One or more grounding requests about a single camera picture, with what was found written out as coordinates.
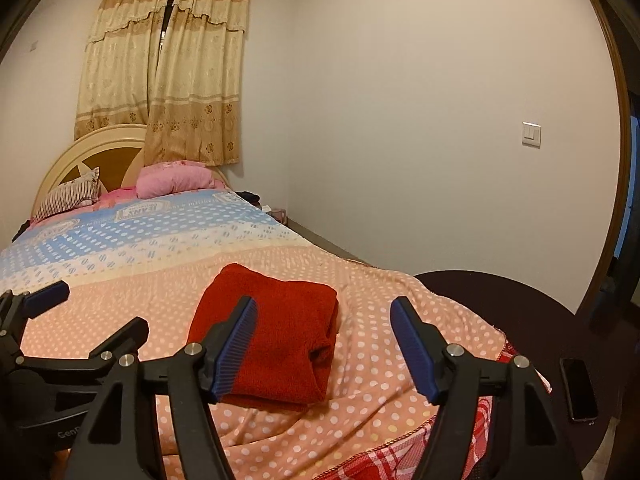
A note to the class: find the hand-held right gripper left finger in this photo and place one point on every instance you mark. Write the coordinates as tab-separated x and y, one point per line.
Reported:
234	347

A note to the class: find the white light switch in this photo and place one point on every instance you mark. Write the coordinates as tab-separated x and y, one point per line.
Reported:
531	134

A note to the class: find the pink pillow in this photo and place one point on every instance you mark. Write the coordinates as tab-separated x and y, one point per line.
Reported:
172	180

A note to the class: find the cream wooden headboard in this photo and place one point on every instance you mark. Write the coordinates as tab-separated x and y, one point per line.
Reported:
85	150

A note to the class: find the small pink item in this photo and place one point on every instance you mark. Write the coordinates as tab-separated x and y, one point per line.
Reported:
279	214

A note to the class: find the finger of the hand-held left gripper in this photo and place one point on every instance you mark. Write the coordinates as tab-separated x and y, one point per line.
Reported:
47	294
120	337

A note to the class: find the dark clothes pile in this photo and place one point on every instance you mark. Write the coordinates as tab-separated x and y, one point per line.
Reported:
247	196

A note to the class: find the dark round table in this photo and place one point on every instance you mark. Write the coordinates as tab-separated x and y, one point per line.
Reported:
500	310

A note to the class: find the striped pillow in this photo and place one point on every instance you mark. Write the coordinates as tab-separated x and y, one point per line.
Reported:
67	192

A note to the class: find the polka dot bedspread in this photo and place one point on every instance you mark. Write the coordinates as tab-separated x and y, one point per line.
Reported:
125	285

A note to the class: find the beige floral curtain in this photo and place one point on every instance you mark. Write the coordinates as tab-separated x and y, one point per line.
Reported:
200	85
120	70

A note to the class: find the pink bed sheet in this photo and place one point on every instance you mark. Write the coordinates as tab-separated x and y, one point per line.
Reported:
117	195

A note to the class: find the red knit sweater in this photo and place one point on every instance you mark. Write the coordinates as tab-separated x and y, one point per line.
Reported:
280	320

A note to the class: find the red plaid blanket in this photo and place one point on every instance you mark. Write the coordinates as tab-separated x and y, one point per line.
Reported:
395	460

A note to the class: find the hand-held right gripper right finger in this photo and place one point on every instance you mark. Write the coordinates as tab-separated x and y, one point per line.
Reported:
415	347

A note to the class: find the black smartphone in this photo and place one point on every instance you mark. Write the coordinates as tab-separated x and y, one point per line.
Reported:
578	389

